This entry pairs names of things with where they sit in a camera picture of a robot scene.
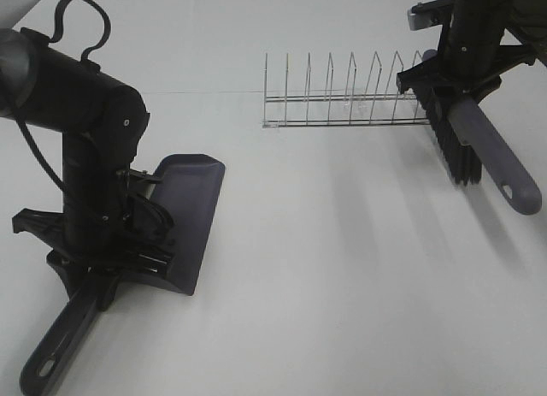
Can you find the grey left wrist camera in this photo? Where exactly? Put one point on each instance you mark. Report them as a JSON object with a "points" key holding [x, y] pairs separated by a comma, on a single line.
{"points": [[142, 182]]}

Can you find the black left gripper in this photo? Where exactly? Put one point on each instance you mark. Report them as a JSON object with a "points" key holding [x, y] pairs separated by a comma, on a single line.
{"points": [[92, 245]]}

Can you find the purple hand brush black bristles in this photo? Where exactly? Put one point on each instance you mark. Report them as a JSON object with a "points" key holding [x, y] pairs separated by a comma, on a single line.
{"points": [[475, 144]]}

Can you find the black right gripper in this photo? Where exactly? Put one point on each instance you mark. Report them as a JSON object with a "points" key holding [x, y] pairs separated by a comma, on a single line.
{"points": [[448, 78]]}

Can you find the metal wire dish rack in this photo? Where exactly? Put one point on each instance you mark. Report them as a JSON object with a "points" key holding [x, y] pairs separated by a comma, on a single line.
{"points": [[356, 96]]}

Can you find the purple plastic dustpan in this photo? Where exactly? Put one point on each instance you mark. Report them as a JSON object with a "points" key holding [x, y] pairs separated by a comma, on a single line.
{"points": [[178, 216]]}

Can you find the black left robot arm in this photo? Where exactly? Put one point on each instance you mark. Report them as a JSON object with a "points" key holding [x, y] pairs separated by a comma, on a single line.
{"points": [[100, 119]]}

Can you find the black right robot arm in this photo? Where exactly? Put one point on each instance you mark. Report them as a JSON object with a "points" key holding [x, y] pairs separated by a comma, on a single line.
{"points": [[477, 26]]}

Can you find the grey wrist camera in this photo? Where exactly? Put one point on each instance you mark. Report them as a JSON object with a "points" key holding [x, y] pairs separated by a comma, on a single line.
{"points": [[430, 14], [142, 182]]}

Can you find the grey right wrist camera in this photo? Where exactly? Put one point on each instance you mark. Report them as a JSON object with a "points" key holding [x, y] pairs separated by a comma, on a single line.
{"points": [[430, 14]]}

